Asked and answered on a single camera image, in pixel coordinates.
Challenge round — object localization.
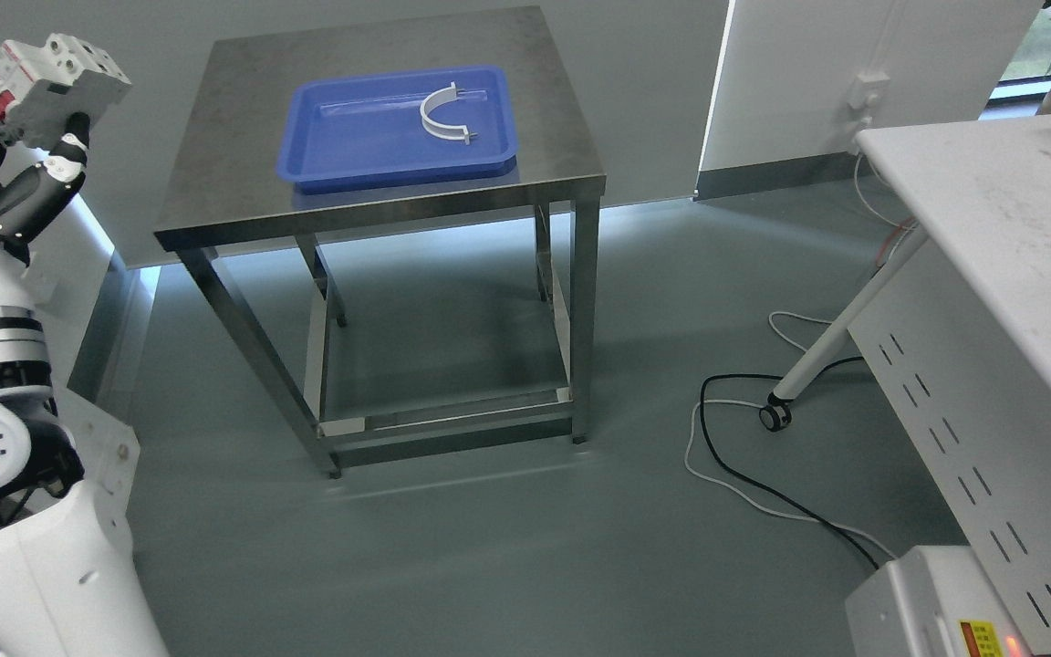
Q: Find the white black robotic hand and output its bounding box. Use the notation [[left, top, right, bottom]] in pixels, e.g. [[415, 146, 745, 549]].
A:
[[0, 68, 90, 266]]

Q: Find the grey red circuit breaker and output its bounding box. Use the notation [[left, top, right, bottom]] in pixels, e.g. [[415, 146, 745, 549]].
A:
[[0, 33, 132, 150]]

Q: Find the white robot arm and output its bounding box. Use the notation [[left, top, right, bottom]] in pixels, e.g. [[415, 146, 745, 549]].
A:
[[0, 248, 168, 656]]

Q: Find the white panel with spots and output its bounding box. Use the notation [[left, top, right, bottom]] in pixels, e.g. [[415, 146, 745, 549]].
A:
[[54, 382, 140, 554]]

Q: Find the blue plastic tray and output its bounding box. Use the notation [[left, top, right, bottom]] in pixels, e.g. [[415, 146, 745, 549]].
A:
[[276, 64, 518, 194]]

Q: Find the stainless steel table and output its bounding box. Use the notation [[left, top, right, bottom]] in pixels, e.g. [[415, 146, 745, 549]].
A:
[[154, 5, 607, 478]]

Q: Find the white curved pipe clamp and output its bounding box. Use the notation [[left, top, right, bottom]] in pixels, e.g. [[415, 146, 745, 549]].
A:
[[420, 81, 479, 145]]

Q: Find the white desk with castor leg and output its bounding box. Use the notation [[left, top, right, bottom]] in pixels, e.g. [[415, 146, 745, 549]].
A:
[[762, 115, 1051, 656]]

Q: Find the white box with warning label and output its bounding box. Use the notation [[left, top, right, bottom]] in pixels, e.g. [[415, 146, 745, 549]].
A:
[[844, 546, 1033, 656]]

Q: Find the white wall socket with plug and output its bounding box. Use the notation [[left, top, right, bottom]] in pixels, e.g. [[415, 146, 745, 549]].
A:
[[847, 70, 891, 155]]

